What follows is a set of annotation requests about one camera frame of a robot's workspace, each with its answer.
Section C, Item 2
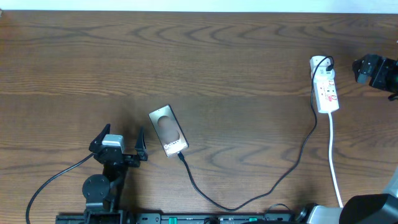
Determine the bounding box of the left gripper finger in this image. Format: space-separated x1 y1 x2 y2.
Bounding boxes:
134 126 148 161
89 124 111 152

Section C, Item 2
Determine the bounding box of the black USB charging cable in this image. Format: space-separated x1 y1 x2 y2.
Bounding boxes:
177 56 335 212

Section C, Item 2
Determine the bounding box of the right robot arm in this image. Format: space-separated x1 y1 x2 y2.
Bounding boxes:
295 54 397 224

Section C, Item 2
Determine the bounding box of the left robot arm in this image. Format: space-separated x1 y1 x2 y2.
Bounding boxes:
82 124 148 223

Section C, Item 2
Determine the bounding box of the black USB plug in strip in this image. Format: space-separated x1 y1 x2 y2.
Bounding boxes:
326 64 334 72

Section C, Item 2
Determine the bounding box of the white power strip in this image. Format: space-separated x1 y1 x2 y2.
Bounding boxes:
310 55 339 114

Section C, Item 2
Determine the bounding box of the left camera black cable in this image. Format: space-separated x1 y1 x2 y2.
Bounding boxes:
25 152 96 224

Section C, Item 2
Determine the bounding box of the white USB wall adapter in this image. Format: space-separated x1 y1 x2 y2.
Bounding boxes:
311 64 335 83

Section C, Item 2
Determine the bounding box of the white power strip cord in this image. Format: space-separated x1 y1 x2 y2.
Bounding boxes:
327 112 344 208

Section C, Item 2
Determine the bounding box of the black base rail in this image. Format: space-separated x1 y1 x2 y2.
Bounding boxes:
55 213 295 224

